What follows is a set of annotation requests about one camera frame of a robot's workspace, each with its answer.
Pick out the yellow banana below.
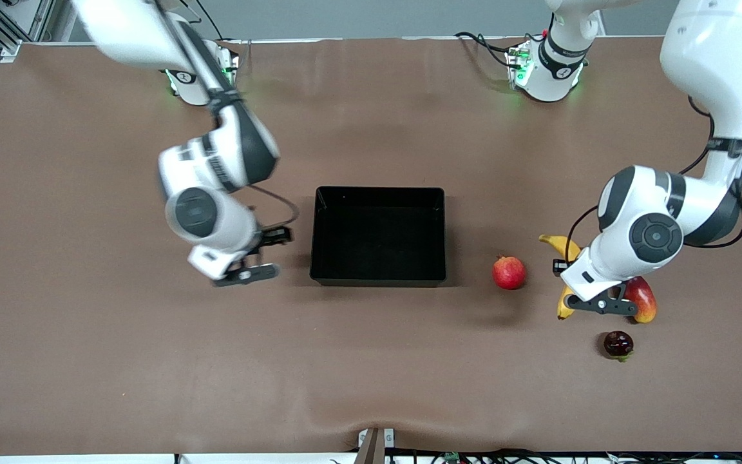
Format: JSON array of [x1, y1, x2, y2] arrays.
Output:
[[538, 234, 583, 321]]

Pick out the black plastic box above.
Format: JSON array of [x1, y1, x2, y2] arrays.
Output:
[[310, 186, 447, 287]]

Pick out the red yellow mango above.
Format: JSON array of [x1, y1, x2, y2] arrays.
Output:
[[623, 276, 658, 324]]

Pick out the dark purple mangosteen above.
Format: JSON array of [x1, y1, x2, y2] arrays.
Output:
[[604, 331, 635, 363]]

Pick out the red pomegranate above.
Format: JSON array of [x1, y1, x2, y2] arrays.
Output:
[[491, 255, 528, 291]]

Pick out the brown table cover mat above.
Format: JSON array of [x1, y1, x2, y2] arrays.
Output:
[[0, 35, 742, 456]]

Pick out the grey metal camera bracket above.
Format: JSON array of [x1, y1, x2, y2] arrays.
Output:
[[354, 427, 396, 464]]

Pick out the black left arm base cable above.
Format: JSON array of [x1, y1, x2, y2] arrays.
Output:
[[453, 31, 528, 69]]

